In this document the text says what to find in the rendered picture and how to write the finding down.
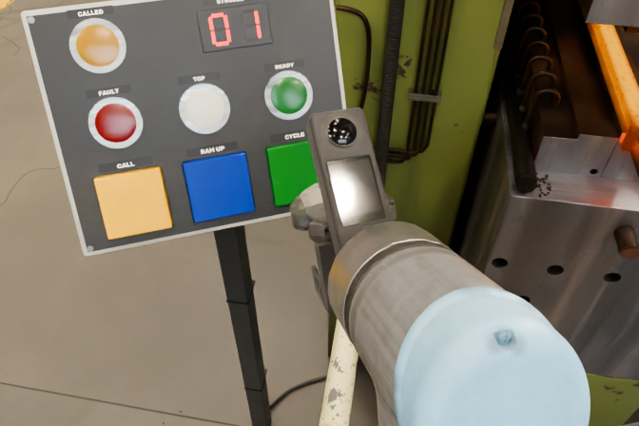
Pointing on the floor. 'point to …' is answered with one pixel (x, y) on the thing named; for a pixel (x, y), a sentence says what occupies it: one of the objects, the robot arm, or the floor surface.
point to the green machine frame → (476, 86)
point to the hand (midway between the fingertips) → (319, 186)
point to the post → (243, 319)
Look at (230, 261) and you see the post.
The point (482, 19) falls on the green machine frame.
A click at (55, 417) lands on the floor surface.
